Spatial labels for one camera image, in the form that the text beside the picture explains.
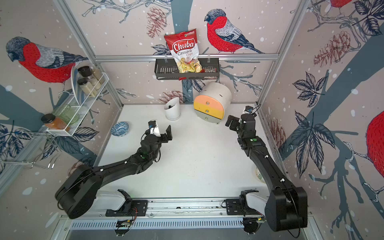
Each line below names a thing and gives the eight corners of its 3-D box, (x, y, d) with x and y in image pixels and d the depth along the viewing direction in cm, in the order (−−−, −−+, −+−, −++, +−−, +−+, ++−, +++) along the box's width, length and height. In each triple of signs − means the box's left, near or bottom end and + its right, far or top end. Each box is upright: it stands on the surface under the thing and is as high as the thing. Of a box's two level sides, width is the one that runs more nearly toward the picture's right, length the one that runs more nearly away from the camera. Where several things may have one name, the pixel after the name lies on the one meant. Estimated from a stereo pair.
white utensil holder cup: (165, 120, 110) (162, 107, 99) (167, 109, 117) (164, 96, 106) (179, 120, 110) (177, 107, 99) (180, 109, 117) (179, 96, 106)
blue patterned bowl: (110, 138, 102) (107, 135, 99) (116, 124, 109) (114, 121, 107) (127, 137, 102) (125, 135, 99) (132, 124, 109) (130, 121, 107)
